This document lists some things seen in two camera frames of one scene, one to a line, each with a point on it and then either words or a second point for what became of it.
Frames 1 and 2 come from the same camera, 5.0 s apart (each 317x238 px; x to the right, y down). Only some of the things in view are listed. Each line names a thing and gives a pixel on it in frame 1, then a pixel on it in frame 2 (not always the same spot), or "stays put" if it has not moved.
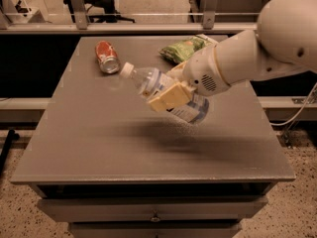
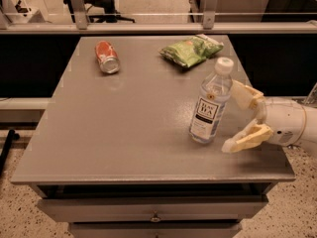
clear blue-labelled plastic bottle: x=149 y=79 -> x=212 y=103
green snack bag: x=179 y=52 stays put
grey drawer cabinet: x=104 y=162 stays put
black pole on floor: x=6 y=147 stays put
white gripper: x=202 y=70 -> x=284 y=120
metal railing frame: x=210 y=20 stays put
